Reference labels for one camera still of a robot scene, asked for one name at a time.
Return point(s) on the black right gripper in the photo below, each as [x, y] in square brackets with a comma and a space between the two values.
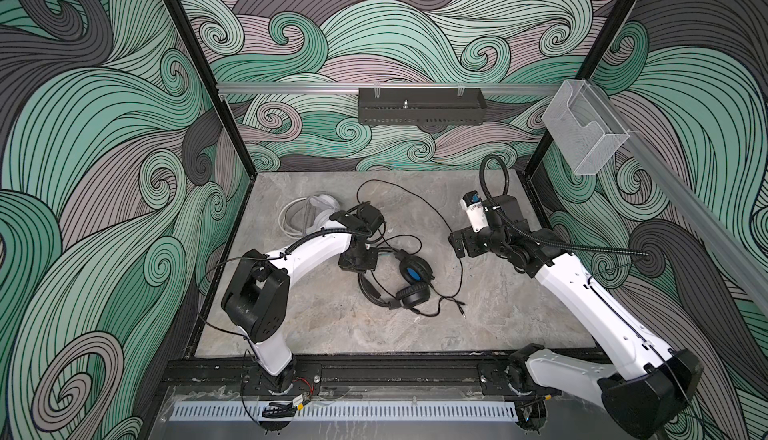
[473, 248]

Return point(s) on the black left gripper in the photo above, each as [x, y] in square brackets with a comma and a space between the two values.
[370, 266]

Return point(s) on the black gaming headphones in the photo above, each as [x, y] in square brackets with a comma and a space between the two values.
[414, 270]

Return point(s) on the white headphones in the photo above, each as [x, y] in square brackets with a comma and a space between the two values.
[306, 215]

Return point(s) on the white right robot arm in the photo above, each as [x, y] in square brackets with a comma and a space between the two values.
[647, 382]

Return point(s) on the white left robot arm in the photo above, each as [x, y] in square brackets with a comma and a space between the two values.
[256, 299]

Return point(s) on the black corrugated left conduit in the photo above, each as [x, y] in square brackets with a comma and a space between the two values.
[323, 233]

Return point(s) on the black corrugated conduit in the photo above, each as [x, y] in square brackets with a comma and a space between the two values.
[529, 236]
[323, 233]

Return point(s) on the black corrugated right conduit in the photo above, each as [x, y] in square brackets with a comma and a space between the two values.
[529, 236]

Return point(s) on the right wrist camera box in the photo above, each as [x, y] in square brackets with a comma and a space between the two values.
[472, 205]

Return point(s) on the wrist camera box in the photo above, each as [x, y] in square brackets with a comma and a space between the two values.
[364, 218]
[472, 205]

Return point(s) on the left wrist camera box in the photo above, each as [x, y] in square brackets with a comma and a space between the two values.
[364, 218]

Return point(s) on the black perforated wall tray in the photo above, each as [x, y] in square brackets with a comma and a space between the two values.
[428, 108]

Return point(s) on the clear plastic wall bin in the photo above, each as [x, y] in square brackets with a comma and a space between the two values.
[585, 126]

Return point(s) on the white slotted cable duct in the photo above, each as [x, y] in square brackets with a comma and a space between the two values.
[399, 411]

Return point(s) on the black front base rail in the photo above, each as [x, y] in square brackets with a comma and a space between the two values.
[489, 372]

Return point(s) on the aluminium back rail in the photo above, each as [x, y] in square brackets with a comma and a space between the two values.
[333, 88]

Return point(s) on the aluminium rail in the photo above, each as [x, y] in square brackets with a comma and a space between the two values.
[333, 88]
[706, 177]

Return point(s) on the aluminium right rail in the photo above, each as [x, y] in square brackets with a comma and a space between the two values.
[706, 177]

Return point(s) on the black right rear frame post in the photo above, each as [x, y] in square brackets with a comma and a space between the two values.
[617, 17]

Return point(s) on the black frame post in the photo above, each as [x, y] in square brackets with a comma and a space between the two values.
[189, 40]
[617, 17]

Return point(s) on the black left rear frame post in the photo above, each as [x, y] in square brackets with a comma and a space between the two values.
[189, 40]

